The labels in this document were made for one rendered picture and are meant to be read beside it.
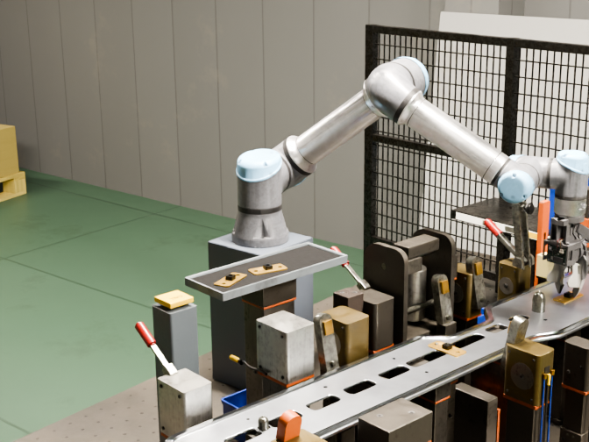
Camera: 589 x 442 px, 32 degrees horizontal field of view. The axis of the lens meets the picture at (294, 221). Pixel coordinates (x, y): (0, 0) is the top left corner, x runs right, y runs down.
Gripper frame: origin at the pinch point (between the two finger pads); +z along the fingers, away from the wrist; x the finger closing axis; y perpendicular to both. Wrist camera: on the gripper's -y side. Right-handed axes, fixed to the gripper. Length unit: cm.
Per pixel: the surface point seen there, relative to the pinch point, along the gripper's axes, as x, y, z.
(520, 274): -13.2, 2.2, -1.0
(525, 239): -14.5, -1.1, -9.5
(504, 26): -166, -192, -39
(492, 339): 3.3, 35.0, 2.3
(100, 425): -73, 93, 32
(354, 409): 6, 82, 2
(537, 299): 0.5, 14.0, -1.2
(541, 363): 21.7, 42.8, -0.5
